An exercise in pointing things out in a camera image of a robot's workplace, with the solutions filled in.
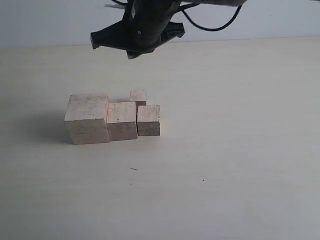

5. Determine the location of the second largest wooden cube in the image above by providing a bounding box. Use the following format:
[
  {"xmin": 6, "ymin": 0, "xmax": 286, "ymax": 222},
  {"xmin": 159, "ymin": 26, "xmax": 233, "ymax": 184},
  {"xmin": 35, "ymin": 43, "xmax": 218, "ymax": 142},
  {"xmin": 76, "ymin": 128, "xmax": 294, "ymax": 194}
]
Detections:
[{"xmin": 106, "ymin": 101, "xmax": 138, "ymax": 142}]

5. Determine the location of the smallest wooden cube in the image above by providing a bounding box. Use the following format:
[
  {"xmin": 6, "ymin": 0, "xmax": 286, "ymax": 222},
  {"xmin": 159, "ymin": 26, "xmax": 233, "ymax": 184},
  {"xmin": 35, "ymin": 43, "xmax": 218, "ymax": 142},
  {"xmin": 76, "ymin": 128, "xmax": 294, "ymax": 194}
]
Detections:
[{"xmin": 129, "ymin": 90, "xmax": 147, "ymax": 106}]

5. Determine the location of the ridged medium wooden cube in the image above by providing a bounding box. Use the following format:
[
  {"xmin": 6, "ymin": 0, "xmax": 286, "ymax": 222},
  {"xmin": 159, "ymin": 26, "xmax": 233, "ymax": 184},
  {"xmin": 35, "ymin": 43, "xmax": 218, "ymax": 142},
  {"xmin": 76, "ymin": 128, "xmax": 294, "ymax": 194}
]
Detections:
[{"xmin": 136, "ymin": 105, "xmax": 161, "ymax": 136}]

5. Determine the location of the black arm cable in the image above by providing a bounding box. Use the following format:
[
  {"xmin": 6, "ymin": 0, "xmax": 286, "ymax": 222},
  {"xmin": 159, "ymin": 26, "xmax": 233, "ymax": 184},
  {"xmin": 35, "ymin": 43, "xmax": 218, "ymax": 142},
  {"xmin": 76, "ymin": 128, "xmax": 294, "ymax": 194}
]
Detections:
[{"xmin": 179, "ymin": 3, "xmax": 243, "ymax": 32}]

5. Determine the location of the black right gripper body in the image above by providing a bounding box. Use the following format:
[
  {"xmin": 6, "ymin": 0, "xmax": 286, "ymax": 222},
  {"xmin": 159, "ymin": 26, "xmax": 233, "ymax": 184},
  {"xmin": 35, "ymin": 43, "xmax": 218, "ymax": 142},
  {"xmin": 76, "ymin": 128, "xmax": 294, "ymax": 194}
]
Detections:
[{"xmin": 90, "ymin": 0, "xmax": 185, "ymax": 59}]

